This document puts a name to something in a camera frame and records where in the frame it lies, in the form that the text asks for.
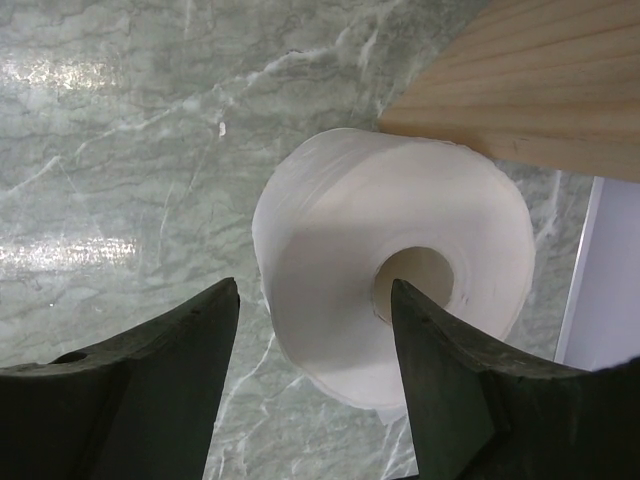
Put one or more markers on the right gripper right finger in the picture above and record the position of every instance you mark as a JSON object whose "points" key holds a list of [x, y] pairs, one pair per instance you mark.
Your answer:
{"points": [[481, 409]]}

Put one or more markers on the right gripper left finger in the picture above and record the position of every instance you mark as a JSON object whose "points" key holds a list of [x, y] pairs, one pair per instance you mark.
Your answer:
{"points": [[139, 405]]}

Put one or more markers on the white paper roll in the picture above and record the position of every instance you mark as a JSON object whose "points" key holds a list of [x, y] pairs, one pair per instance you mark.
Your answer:
{"points": [[344, 203]]}

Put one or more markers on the wooden two-tier shelf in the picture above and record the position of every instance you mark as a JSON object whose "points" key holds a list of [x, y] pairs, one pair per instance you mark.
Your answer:
{"points": [[543, 83]]}

